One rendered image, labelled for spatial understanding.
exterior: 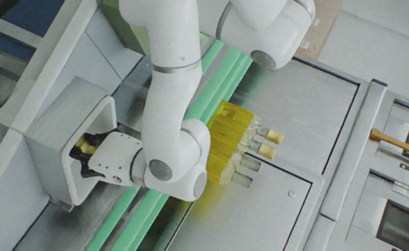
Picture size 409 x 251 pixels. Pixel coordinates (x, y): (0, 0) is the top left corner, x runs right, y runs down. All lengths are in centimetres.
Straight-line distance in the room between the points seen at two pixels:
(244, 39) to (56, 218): 58
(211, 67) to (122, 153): 44
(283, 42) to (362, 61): 533
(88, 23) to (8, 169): 32
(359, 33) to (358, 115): 498
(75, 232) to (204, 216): 39
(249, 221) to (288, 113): 44
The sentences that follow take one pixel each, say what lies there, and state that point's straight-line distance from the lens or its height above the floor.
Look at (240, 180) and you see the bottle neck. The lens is 132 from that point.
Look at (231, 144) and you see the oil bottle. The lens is 136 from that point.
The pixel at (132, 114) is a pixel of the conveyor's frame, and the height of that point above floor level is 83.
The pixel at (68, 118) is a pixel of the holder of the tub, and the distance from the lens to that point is 102.
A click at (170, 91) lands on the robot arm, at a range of 85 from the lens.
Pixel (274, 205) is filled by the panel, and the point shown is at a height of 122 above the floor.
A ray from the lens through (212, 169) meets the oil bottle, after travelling 131.
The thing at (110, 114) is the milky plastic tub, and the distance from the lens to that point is 110.
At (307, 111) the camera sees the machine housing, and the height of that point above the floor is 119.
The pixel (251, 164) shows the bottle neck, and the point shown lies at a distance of 136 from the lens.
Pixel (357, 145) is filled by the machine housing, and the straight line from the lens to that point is 166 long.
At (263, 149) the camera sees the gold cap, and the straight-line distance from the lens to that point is 138.
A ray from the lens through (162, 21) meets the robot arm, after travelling 81.
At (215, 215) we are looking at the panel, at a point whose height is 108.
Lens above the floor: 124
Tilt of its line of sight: 12 degrees down
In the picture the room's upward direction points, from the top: 115 degrees clockwise
